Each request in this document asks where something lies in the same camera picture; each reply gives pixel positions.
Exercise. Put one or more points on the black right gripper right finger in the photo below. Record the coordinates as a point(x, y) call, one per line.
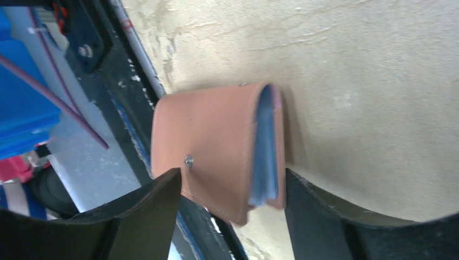
point(324, 226)

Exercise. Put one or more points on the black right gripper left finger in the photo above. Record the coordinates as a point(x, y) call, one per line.
point(138, 225)

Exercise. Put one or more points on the tan leather card holder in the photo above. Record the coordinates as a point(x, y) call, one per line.
point(229, 145)

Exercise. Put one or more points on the blue plastic bin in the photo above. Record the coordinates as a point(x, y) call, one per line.
point(27, 117)

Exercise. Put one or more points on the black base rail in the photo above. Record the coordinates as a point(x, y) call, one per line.
point(107, 54)

